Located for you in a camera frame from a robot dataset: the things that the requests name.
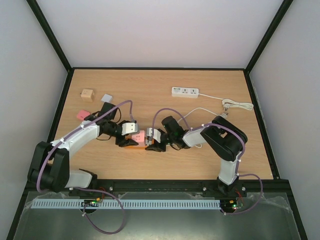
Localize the pink cube socket adapter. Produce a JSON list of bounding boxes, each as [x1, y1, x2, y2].
[[131, 130, 146, 148]]

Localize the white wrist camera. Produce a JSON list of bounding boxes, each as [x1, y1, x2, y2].
[[121, 122, 140, 136], [146, 127, 164, 143]]

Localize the white usb charger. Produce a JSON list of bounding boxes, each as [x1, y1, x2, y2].
[[101, 94, 113, 103]]

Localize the black aluminium frame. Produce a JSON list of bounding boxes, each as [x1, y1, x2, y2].
[[7, 0, 309, 240]]

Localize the orange strip white cable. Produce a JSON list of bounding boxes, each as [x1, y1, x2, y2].
[[182, 107, 230, 148]]

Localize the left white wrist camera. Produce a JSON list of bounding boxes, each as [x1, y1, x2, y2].
[[121, 122, 140, 136]]

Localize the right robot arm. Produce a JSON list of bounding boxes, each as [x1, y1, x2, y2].
[[145, 116, 248, 196]]

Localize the white power strip cable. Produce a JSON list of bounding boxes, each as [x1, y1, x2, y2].
[[198, 92, 254, 111]]

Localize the pink plug adapter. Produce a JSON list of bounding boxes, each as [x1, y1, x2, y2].
[[76, 110, 91, 121]]

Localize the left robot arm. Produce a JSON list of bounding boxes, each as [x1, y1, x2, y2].
[[27, 102, 139, 193]]

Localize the white slotted cable duct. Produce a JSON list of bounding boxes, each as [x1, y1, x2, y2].
[[31, 199, 221, 210]]

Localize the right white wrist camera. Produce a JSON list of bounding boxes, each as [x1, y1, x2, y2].
[[146, 127, 164, 143]]

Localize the white power strip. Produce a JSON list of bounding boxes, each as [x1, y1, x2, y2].
[[171, 86, 199, 98]]

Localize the wooden cube plug adapter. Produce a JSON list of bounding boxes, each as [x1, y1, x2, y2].
[[80, 88, 95, 103]]

